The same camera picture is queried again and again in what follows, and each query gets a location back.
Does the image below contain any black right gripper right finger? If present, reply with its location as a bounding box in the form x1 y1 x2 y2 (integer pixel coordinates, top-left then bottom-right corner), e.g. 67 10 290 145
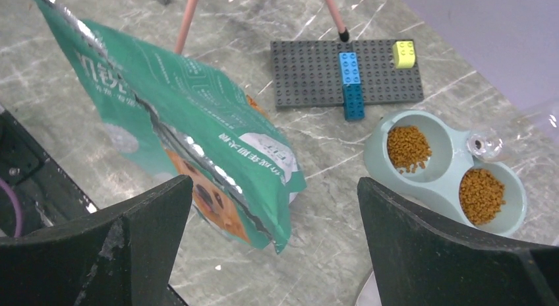
357 177 558 305

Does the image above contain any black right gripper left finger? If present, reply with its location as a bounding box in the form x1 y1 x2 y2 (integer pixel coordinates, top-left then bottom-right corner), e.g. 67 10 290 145
1 175 193 305

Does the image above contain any dark blue toy brick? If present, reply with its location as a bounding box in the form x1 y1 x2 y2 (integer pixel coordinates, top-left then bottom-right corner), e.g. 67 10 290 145
343 84 365 121

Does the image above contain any brown kibble in bowl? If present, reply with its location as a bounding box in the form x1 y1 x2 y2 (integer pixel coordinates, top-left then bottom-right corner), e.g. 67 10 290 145
387 126 506 225

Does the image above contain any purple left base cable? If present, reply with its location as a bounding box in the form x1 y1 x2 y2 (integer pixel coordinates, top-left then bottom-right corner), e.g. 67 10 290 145
0 177 24 239

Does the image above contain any dark grey brick baseplate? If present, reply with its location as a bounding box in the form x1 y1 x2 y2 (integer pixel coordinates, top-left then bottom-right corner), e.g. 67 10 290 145
270 39 424 108

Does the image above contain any pink music stand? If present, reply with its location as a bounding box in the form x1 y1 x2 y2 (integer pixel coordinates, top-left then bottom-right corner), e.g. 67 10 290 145
174 0 350 54

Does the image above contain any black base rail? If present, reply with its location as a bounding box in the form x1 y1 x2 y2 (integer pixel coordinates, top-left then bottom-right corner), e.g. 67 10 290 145
1 108 98 237

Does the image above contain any green pet food bag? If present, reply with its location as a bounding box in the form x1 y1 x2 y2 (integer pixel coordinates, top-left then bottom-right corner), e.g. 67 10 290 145
34 0 307 253

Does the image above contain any yellow toy brick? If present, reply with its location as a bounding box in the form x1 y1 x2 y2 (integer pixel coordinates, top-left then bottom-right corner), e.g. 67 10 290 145
392 40 416 69

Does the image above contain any metal food scoop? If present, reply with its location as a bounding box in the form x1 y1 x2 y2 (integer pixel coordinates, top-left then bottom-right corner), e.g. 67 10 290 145
355 269 382 306

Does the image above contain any teal double pet bowl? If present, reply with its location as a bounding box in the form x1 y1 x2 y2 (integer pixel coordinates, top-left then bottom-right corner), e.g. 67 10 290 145
364 110 528 237

